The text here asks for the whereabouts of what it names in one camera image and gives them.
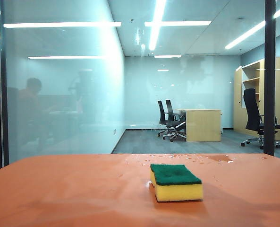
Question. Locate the green and yellow sponge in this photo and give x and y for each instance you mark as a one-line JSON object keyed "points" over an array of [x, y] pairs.
{"points": [[177, 189]]}

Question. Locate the long ceiling strip light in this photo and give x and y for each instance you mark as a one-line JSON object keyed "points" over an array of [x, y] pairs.
{"points": [[158, 21], [246, 34]]}

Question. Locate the tall-backed black office chair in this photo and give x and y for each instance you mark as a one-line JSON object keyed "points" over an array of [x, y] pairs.
{"points": [[252, 111]]}

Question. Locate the black vertical frame post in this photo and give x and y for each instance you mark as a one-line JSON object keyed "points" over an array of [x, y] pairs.
{"points": [[269, 71]]}

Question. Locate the large glass wall pane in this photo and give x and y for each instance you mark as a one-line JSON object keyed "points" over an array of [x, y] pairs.
{"points": [[59, 106]]}

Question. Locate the black mesh office chair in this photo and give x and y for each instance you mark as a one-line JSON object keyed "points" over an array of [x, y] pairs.
{"points": [[170, 110], [163, 113]]}

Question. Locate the light wooden office desk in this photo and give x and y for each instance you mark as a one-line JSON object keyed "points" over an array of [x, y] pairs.
{"points": [[202, 125]]}

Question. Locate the short ceiling strip light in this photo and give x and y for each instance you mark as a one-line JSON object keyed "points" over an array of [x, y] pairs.
{"points": [[167, 56]]}

